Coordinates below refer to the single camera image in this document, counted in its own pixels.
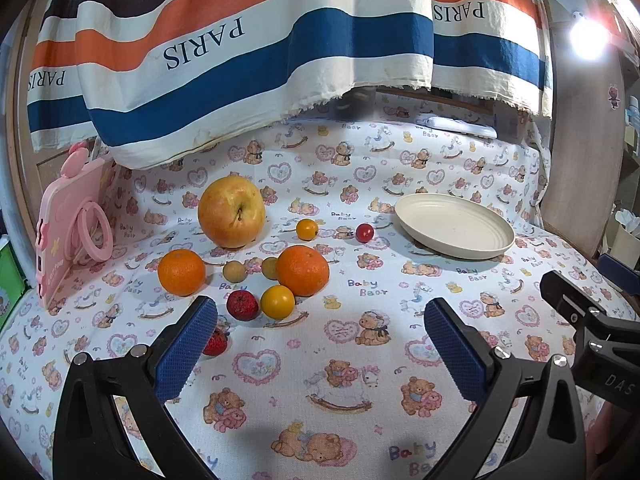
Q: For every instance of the pink tablet case with ring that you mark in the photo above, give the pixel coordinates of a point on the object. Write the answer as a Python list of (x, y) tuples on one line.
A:
[(72, 221)]

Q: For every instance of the baby bear printed bedsheet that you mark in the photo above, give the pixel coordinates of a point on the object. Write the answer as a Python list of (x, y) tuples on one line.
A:
[(348, 386)]

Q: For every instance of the cartoon sticker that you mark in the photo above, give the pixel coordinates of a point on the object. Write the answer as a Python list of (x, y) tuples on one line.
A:
[(613, 97)]

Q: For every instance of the red cherry tomato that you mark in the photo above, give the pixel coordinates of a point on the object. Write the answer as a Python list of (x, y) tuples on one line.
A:
[(364, 233)]

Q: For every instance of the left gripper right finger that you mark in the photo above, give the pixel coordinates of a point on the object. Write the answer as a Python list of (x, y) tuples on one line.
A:
[(549, 440)]

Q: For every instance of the brown longan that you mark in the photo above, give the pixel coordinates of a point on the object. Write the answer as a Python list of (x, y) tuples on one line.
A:
[(269, 268), (234, 271)]

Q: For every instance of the red strawberry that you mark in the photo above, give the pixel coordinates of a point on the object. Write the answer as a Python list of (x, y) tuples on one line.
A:
[(217, 344)]

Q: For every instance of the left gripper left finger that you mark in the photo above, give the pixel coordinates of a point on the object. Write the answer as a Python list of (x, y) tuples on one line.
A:
[(90, 440)]

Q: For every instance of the wooden headboard panel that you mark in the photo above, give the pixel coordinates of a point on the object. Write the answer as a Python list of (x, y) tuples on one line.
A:
[(587, 139)]

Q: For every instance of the striped Paris blanket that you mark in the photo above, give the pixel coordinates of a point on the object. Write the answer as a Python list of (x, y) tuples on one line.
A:
[(154, 79)]

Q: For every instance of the orange mandarin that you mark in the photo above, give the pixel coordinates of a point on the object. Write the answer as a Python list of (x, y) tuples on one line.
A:
[(303, 270), (181, 272)]

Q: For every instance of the small orange tomato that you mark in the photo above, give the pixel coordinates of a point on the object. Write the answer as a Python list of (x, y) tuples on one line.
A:
[(307, 230)]

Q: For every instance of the dark red round fruit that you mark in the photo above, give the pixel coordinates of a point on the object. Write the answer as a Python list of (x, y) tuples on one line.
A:
[(242, 305)]

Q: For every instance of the yellow-orange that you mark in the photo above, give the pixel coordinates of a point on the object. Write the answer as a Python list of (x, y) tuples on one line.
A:
[(277, 302)]

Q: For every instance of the green book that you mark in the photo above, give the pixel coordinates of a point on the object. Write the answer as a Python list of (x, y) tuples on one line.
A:
[(12, 282)]

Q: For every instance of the large yellow-orange grapefruit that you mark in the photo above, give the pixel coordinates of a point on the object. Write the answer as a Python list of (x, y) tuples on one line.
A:
[(231, 212)]

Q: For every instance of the cream round plate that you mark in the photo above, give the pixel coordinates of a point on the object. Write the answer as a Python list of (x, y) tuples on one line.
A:
[(454, 227)]

